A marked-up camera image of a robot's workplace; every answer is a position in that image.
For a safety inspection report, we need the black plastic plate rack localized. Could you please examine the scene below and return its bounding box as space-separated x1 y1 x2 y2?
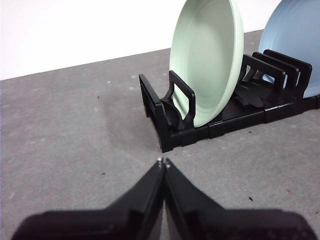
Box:
138 48 320 154

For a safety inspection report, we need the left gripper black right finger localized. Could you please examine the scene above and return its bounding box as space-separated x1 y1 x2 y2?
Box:
164 157 320 240

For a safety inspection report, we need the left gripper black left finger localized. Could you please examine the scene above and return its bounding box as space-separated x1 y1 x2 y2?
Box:
9 157 165 240

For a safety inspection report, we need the blue round plate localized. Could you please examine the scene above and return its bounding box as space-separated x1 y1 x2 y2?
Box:
257 0 320 100

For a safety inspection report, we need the pale green round plate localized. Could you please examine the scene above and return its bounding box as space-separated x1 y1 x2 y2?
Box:
169 0 245 129

